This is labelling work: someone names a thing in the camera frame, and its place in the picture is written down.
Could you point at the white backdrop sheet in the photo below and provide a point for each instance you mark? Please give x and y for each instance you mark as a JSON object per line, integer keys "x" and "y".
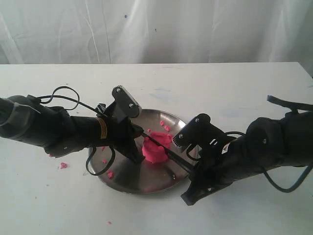
{"x": 155, "y": 31}

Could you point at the black knife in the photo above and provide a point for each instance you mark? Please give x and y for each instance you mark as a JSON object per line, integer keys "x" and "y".
{"x": 188, "y": 167}

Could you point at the pink crumb on plate bottom-left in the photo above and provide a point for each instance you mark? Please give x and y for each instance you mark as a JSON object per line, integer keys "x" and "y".
{"x": 110, "y": 174}

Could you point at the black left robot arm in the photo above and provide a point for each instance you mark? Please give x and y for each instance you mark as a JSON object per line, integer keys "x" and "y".
{"x": 23, "y": 119}

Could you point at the round steel plate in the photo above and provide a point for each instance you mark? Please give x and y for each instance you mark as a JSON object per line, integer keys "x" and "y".
{"x": 147, "y": 177}

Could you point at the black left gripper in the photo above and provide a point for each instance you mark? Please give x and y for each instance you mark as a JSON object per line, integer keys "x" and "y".
{"x": 121, "y": 136}

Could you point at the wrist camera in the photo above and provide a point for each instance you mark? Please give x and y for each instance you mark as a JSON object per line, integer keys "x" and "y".
{"x": 199, "y": 131}
{"x": 123, "y": 107}

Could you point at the pink crumb on table larger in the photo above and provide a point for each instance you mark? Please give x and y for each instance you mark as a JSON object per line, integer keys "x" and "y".
{"x": 63, "y": 165}

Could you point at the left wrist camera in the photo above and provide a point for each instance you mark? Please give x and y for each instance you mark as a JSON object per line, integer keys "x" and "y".
{"x": 123, "y": 107}

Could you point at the pink crumbs beside knife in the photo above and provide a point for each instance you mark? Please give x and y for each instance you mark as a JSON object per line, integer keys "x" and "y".
{"x": 166, "y": 127}

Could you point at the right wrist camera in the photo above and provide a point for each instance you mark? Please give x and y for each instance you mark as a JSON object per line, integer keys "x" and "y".
{"x": 199, "y": 131}

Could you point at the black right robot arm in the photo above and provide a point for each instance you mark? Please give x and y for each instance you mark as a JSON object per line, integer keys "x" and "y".
{"x": 271, "y": 143}

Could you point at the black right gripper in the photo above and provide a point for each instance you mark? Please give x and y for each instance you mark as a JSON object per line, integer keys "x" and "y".
{"x": 210, "y": 175}

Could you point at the pink dough lump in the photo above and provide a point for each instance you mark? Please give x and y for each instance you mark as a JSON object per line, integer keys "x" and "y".
{"x": 152, "y": 152}

